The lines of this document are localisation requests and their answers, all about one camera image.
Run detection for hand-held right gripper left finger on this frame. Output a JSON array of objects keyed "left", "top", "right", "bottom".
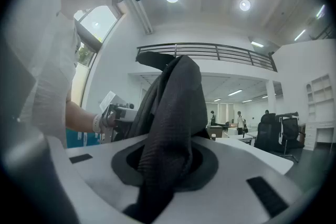
[{"left": 47, "top": 135, "right": 148, "bottom": 218}]

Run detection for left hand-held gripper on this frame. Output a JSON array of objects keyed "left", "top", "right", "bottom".
[{"left": 99, "top": 90, "right": 140, "bottom": 144}]

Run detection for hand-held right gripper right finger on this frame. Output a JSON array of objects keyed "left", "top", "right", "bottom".
[{"left": 156, "top": 137, "right": 306, "bottom": 224}]

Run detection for black backpack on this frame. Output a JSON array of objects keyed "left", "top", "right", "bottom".
[{"left": 122, "top": 51, "right": 211, "bottom": 224}]

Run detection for person's left forearm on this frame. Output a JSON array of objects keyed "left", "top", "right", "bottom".
[{"left": 65, "top": 100, "right": 97, "bottom": 132}]

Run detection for person's left hand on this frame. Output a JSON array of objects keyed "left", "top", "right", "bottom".
[{"left": 101, "top": 111, "right": 119, "bottom": 131}]

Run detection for white wristband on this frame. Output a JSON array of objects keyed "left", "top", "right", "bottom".
[{"left": 92, "top": 113, "right": 103, "bottom": 133}]

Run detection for blue storage box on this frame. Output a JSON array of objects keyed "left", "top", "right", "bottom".
[{"left": 65, "top": 127, "right": 102, "bottom": 149}]

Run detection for white table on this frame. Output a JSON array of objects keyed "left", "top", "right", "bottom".
[{"left": 217, "top": 138, "right": 294, "bottom": 176}]

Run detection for white desk grey legs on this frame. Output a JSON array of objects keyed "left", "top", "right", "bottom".
[{"left": 227, "top": 130, "right": 259, "bottom": 145}]

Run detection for brown wooden desk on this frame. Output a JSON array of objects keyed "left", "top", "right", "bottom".
[{"left": 206, "top": 124, "right": 224, "bottom": 137}]

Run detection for black high-back office chair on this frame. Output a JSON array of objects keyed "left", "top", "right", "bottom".
[{"left": 254, "top": 113, "right": 283, "bottom": 152}]

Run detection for person's white shirt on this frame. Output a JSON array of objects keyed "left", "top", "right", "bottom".
[{"left": 2, "top": 0, "right": 82, "bottom": 150}]

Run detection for black mesh visitor chair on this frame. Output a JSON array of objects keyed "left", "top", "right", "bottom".
[{"left": 280, "top": 116, "right": 307, "bottom": 163}]

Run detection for white alcove desk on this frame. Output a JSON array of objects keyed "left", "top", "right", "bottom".
[{"left": 304, "top": 122, "right": 336, "bottom": 152}]

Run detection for black balcony railing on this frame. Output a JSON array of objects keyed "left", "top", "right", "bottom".
[{"left": 136, "top": 42, "right": 278, "bottom": 73}]

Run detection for white wall shelf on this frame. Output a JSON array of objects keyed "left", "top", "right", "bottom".
[{"left": 304, "top": 74, "right": 335, "bottom": 124}]

